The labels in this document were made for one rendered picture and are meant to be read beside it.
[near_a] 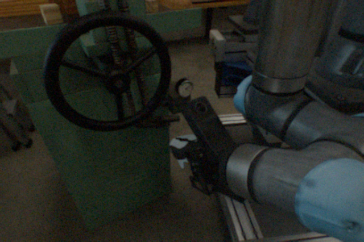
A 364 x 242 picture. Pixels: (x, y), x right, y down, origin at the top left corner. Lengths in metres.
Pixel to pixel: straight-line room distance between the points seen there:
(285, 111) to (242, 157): 0.10
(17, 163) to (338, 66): 1.66
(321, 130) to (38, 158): 1.58
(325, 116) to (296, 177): 0.12
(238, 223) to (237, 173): 0.67
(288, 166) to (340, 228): 0.07
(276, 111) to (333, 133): 0.08
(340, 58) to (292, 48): 0.29
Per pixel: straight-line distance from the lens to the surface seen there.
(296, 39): 0.31
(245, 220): 0.97
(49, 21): 0.69
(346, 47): 0.59
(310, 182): 0.25
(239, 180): 0.30
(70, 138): 0.82
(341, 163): 0.26
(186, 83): 0.79
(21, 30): 0.68
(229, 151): 0.33
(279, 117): 0.35
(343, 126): 0.34
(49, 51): 0.50
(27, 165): 1.68
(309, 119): 0.34
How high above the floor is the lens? 1.05
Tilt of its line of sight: 38 degrees down
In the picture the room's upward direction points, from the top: straight up
